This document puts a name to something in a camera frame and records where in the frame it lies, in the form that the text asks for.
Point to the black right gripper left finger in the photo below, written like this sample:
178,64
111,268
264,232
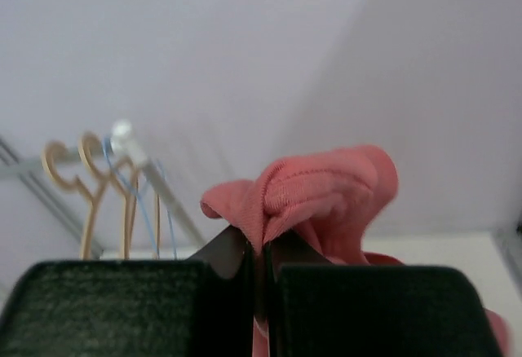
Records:
198,306

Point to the metal clothes rack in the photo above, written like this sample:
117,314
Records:
124,143

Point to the beige wooden hanger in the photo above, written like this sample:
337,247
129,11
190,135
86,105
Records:
126,167
53,153

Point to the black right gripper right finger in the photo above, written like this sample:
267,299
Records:
317,308

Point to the pink t shirt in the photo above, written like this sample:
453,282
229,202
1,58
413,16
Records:
329,199

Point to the light blue wire hanger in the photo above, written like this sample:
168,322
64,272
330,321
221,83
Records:
142,194

